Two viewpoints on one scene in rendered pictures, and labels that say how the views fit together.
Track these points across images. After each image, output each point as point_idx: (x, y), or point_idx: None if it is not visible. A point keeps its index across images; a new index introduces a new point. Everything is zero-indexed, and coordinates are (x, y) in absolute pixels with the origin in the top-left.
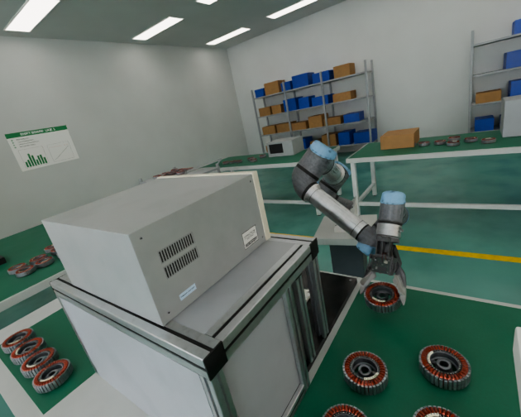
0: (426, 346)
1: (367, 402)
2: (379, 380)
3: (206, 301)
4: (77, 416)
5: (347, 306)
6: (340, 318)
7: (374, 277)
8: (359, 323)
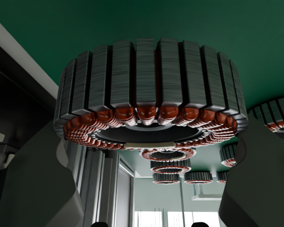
0: (269, 87)
1: None
2: (188, 158)
3: None
4: None
5: (18, 52)
6: (55, 93)
7: (81, 203)
8: None
